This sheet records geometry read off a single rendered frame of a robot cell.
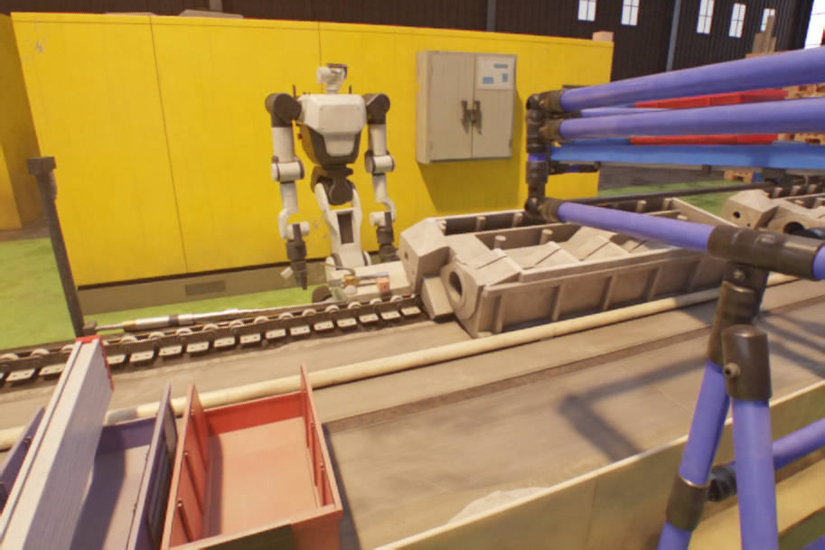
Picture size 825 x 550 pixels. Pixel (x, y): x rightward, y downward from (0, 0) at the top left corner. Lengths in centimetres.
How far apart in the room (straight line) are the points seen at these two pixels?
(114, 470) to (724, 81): 99
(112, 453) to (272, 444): 27
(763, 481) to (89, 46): 331
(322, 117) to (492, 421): 140
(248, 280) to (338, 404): 251
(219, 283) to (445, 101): 205
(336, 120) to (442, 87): 143
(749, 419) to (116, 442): 89
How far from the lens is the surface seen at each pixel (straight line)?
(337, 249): 202
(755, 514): 51
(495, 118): 345
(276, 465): 86
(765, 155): 113
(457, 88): 330
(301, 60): 322
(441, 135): 326
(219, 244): 332
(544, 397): 101
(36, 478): 75
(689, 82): 51
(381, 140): 211
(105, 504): 90
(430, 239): 125
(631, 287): 141
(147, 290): 348
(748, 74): 48
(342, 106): 196
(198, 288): 344
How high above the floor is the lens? 134
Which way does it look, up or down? 17 degrees down
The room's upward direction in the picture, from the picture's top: straight up
